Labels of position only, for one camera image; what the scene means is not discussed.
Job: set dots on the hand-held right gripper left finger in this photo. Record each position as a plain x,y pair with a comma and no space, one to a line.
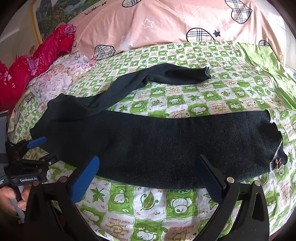
85,179

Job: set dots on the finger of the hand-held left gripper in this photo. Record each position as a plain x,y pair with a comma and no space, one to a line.
41,160
37,142

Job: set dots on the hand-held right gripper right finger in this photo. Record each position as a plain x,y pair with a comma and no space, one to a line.
211,177

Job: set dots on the black pants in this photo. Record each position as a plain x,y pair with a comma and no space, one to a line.
150,143

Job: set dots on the person's left hand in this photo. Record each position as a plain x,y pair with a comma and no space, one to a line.
8,197

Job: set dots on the pale floral blanket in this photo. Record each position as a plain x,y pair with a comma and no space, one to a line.
62,74

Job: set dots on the green checked bed sheet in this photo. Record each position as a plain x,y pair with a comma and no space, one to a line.
208,97

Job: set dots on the red embroidered quilt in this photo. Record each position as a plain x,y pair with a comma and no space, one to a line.
46,53

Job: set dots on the plain green cloth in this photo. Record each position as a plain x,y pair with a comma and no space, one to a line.
266,62

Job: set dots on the pink duvet with plaid hearts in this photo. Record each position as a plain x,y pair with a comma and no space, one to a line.
173,23

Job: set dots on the framed landscape wall picture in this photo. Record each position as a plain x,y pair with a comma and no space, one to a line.
57,11

